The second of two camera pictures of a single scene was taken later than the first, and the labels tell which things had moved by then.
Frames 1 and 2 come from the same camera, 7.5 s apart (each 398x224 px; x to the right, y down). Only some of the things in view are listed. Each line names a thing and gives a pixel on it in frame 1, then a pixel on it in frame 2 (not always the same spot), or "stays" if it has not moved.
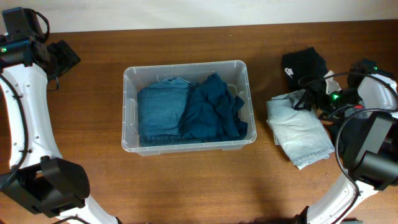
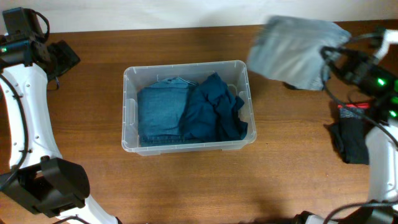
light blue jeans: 298,132 to 287,50
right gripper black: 311,97 to 352,58
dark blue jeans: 160,105 stays
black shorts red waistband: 349,132 stays
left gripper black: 66,56 stays
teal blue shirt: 212,112 stays
